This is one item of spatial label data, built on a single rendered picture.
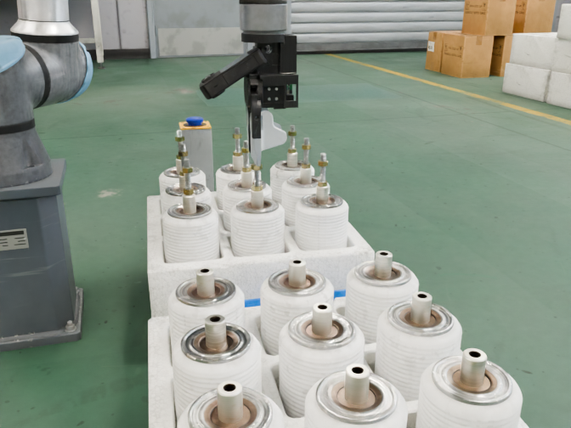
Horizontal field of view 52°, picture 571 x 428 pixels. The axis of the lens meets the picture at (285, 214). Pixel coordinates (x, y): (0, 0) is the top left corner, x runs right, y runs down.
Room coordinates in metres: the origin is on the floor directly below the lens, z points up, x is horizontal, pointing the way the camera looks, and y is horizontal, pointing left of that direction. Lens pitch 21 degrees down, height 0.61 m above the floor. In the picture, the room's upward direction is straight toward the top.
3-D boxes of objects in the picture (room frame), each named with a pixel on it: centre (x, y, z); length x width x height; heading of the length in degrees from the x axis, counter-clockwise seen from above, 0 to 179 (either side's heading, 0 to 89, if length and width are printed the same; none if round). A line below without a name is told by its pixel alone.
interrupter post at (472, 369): (0.48, -0.18, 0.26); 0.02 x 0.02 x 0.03
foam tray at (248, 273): (1.09, 0.08, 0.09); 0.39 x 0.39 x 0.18; 13
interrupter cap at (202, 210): (0.95, 0.16, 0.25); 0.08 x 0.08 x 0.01
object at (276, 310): (0.69, -0.02, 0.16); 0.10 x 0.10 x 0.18
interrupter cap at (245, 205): (0.98, 0.05, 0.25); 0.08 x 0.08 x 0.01
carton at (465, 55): (4.61, -1.37, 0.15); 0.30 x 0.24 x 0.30; 15
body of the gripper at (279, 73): (0.98, 0.03, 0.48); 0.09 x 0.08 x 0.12; 99
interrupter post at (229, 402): (0.43, 0.05, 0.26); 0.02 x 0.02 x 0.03
